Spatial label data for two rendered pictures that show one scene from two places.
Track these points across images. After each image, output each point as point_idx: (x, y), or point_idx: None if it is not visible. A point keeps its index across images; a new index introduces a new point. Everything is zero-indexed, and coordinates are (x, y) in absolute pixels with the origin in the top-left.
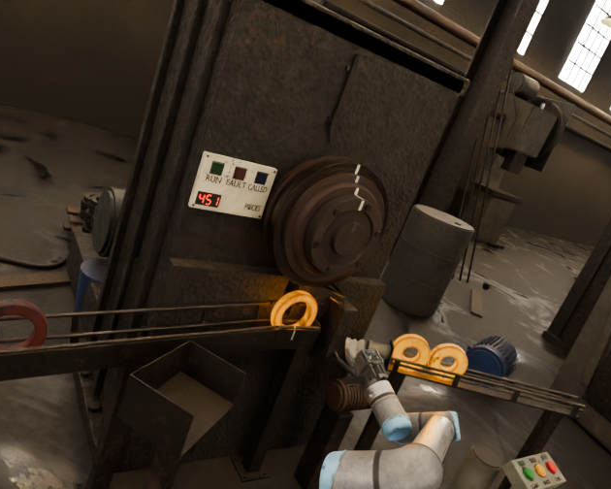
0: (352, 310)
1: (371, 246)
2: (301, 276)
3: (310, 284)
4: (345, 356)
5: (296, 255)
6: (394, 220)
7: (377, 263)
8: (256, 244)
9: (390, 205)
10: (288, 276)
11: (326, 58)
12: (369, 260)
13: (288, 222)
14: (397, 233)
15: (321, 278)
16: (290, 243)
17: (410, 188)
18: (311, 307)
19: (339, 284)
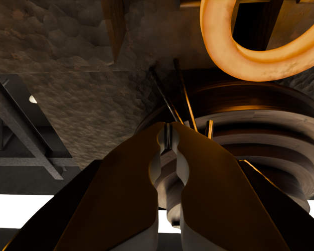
0: (84, 65)
1: (176, 215)
2: (296, 139)
3: (256, 115)
4: (302, 212)
5: (312, 169)
6: (78, 139)
7: (46, 87)
8: (308, 86)
9: (101, 150)
10: None
11: None
12: (69, 89)
13: None
14: (57, 128)
15: (239, 138)
16: None
17: (88, 164)
18: (230, 50)
19: (121, 63)
